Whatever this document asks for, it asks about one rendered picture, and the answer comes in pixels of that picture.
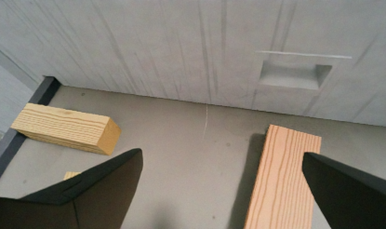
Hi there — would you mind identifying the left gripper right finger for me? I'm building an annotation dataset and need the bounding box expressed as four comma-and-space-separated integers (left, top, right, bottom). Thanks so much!
301, 152, 386, 229

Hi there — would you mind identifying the light wooden block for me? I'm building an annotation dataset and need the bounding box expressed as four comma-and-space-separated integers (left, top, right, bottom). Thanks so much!
64, 172, 81, 180
11, 103, 122, 156

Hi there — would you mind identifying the grey panel wall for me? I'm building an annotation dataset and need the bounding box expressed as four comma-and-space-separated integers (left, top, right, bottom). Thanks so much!
0, 0, 386, 135

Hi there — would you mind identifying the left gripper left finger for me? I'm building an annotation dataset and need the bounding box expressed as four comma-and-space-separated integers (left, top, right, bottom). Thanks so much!
0, 148, 143, 229

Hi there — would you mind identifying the light wooden board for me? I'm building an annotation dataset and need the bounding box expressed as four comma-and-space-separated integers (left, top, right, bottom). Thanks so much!
243, 124, 321, 229

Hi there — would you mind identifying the rectangular slot in grey wall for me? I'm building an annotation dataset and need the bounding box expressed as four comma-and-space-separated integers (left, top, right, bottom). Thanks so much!
248, 50, 352, 97

